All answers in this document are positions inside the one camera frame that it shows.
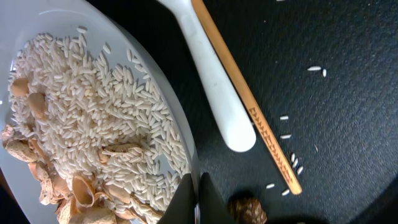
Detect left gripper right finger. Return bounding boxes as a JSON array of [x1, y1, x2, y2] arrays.
[[199, 172, 235, 224]]

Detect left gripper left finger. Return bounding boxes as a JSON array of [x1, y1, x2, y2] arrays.
[[157, 174, 196, 224]]

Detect brown walnut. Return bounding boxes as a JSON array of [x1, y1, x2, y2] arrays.
[[228, 197, 267, 224]]

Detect rice and peanut shells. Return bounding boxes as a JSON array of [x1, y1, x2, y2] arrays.
[[1, 28, 190, 223]]

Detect grey plate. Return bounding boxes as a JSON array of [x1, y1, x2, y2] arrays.
[[1, 1, 200, 223]]

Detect white plastic fork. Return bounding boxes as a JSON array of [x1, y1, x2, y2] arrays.
[[159, 0, 256, 152]]

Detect wooden chopstick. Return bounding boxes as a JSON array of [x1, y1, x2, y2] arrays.
[[192, 0, 302, 195]]

